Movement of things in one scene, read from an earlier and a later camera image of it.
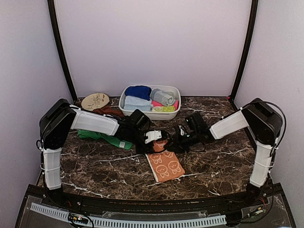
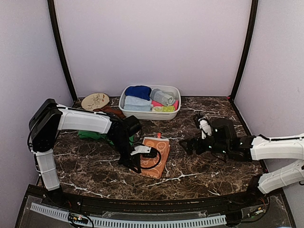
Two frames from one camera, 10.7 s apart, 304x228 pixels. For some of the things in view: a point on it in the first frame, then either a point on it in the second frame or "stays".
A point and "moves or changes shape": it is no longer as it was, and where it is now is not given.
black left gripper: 145,149 -> 129,162
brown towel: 109,110 stays
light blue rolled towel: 134,103 stays
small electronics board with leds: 78,218 stays
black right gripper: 177,143 -> 189,150
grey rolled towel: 165,98 stays
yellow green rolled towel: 159,109 stays
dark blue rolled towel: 138,91 stays
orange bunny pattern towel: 164,164 moves or changes shape
